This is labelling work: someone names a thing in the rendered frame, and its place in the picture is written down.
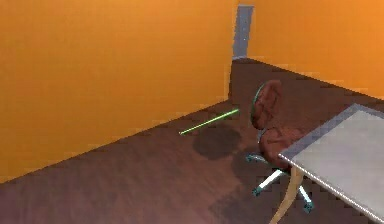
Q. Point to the brown swivel office chair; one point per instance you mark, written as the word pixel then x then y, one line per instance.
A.
pixel 270 140

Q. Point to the thin green rod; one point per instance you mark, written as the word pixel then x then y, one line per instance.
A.
pixel 209 122

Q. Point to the grey table with tan legs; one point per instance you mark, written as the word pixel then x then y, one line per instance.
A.
pixel 346 160

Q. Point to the grey room door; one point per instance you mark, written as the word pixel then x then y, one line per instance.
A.
pixel 242 31

